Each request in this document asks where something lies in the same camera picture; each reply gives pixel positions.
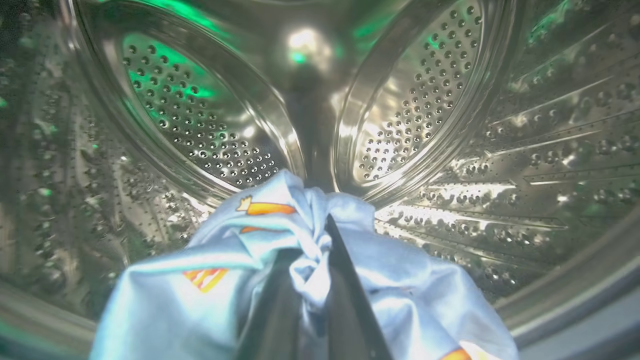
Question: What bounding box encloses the stainless steel washer drum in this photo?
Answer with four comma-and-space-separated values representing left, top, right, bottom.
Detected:
0, 0, 640, 360

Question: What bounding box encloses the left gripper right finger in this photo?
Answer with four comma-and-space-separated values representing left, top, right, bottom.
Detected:
325, 214, 394, 360

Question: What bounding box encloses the grey rubber door gasket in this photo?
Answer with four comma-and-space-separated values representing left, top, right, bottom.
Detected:
510, 287, 640, 360

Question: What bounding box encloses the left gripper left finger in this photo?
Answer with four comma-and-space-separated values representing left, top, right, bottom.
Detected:
235, 249, 305, 360

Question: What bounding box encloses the blue garment with orange print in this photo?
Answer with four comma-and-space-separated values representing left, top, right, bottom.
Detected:
90, 169, 520, 360

